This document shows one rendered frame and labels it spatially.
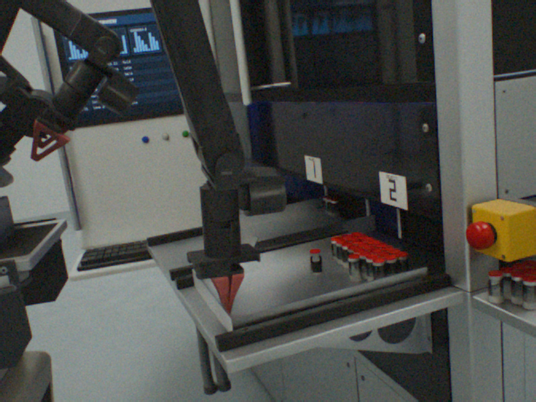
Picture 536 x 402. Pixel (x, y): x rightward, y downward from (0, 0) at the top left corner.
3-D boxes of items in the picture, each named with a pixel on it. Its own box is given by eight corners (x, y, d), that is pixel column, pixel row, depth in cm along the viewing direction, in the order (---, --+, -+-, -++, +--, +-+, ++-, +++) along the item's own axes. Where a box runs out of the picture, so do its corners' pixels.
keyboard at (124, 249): (220, 234, 168) (218, 226, 168) (225, 246, 155) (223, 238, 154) (84, 256, 162) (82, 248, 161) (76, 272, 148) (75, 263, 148)
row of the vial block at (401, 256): (360, 253, 113) (358, 230, 112) (411, 278, 96) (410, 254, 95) (350, 254, 112) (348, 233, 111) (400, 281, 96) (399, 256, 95)
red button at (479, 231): (483, 242, 83) (482, 216, 82) (503, 248, 79) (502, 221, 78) (463, 247, 82) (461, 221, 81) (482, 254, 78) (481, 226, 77)
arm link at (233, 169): (199, 134, 83) (215, 154, 76) (271, 128, 87) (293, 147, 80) (200, 206, 88) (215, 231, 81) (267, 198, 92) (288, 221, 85)
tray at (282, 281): (352, 248, 117) (351, 232, 116) (427, 286, 93) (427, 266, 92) (195, 286, 106) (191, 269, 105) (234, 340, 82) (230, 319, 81)
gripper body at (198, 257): (262, 265, 84) (259, 218, 83) (195, 275, 81) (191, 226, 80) (249, 254, 90) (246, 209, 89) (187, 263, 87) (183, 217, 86)
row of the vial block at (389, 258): (350, 255, 112) (348, 233, 111) (400, 281, 96) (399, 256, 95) (340, 258, 112) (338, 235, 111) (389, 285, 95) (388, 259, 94)
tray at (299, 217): (325, 209, 152) (323, 196, 151) (376, 230, 128) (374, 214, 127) (204, 235, 141) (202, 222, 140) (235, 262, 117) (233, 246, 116)
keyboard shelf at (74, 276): (224, 230, 181) (223, 222, 181) (235, 255, 154) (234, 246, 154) (82, 254, 174) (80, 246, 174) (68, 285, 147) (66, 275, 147)
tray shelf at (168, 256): (317, 212, 157) (316, 206, 156) (502, 290, 92) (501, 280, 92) (147, 250, 141) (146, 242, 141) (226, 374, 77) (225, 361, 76)
